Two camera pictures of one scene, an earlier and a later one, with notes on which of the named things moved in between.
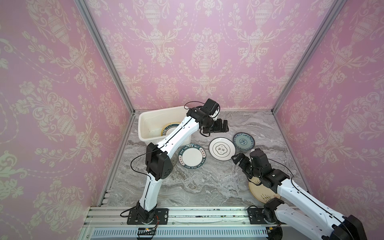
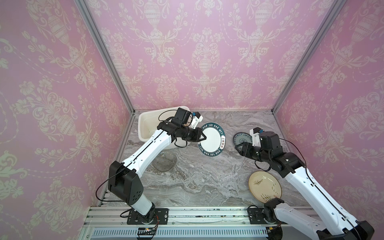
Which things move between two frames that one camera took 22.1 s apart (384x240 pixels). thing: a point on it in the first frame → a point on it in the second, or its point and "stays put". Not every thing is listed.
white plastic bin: (152, 124) stays put
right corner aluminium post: (333, 12) stays put
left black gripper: (218, 127) → (198, 131)
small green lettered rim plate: (192, 156) → (216, 137)
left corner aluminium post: (100, 38) stays put
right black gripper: (244, 162) → (244, 149)
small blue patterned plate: (243, 141) stays put
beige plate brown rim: (260, 192) stays put
